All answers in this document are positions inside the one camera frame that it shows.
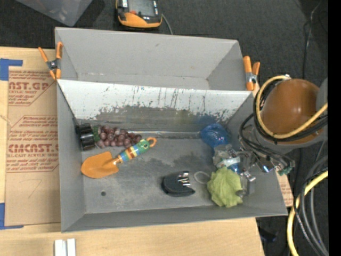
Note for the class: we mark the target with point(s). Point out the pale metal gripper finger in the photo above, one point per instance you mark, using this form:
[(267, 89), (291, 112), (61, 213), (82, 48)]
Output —
[(251, 186), (234, 161)]

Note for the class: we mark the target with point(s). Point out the green cloth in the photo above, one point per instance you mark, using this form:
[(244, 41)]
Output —
[(223, 188)]

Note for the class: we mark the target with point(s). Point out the black ribbed cylinder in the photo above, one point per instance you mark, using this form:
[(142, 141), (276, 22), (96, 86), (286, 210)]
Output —
[(86, 137)]

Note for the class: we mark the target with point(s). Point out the grey metal bin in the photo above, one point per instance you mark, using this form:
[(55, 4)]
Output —
[(149, 169)]

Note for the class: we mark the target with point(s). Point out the brown cardboard board red print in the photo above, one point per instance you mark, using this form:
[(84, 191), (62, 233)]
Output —
[(29, 143)]

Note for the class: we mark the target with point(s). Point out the white rubber band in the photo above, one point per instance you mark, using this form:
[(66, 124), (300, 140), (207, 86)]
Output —
[(198, 180)]

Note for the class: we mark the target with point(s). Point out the blue clear plastic bottle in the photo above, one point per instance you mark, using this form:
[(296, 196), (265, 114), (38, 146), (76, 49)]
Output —
[(214, 135)]

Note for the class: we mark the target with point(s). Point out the red-brown toy grape bunch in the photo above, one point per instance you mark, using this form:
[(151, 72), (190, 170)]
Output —
[(117, 139)]

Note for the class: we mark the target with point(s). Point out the black round plug adapter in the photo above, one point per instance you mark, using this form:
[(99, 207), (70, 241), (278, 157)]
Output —
[(177, 185)]

